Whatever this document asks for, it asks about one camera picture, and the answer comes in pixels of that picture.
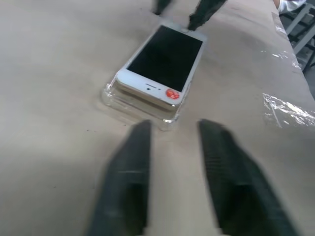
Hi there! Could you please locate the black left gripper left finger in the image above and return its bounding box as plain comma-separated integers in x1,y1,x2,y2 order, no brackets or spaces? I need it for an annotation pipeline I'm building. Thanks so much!
87,119,152,236

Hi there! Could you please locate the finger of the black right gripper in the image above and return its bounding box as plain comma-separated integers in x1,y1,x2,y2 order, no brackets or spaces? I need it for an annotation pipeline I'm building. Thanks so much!
188,0,227,32
152,0,173,15

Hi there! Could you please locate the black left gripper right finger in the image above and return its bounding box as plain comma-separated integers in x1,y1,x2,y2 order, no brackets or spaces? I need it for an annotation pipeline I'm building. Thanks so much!
198,118,296,236

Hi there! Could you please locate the white smartphone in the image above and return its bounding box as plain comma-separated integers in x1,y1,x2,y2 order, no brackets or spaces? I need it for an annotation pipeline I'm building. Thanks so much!
116,24,208,112

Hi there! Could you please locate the clear plastic phone case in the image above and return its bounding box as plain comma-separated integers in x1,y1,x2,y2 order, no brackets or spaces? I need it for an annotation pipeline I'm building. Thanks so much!
99,80,184,131

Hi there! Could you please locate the clear tape patch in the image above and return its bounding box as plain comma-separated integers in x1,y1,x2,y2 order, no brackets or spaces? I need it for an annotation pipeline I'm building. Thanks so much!
262,92,310,128
260,48,304,72
270,12,289,36

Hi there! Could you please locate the white object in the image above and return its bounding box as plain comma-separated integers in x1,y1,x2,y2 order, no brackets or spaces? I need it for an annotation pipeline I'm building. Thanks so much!
274,0,289,12

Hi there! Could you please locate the red round sticker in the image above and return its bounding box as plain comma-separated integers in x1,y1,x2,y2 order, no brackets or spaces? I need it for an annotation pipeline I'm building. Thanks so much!
166,88,181,100

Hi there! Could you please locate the dark metal frame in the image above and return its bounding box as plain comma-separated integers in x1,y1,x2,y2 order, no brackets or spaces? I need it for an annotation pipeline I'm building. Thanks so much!
279,0,315,76

